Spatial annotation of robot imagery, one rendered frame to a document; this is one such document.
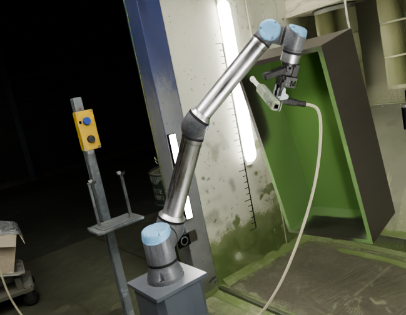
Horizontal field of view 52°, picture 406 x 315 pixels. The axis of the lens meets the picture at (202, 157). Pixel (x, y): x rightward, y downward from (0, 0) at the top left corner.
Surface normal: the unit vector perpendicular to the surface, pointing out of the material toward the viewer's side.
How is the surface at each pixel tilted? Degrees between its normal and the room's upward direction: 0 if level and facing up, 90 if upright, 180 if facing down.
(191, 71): 90
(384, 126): 57
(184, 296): 90
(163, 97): 90
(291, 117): 102
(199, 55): 90
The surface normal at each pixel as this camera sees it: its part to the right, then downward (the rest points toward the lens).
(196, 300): 0.60, 0.02
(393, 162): -0.76, -0.31
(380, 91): -0.77, 0.26
